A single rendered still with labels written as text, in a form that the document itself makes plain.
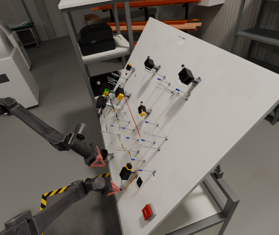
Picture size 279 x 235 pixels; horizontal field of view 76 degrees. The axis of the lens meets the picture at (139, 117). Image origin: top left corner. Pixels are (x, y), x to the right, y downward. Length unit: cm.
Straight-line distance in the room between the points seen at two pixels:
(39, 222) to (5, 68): 351
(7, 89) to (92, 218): 290
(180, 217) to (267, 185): 147
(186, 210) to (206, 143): 64
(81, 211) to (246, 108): 201
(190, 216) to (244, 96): 82
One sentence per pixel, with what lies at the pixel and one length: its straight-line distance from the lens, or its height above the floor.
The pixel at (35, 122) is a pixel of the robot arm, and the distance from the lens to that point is 98.
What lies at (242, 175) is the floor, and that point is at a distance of 251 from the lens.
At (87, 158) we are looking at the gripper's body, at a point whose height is 134.
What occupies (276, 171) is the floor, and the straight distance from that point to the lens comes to 270.
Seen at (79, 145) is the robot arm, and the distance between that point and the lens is 83.
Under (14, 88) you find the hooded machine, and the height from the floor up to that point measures 54.
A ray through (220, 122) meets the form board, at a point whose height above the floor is 151.
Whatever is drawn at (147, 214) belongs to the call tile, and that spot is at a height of 112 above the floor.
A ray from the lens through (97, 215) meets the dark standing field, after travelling 224.
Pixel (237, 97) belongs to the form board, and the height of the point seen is 159.
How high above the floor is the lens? 197
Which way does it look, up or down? 39 degrees down
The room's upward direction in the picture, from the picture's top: 8 degrees counter-clockwise
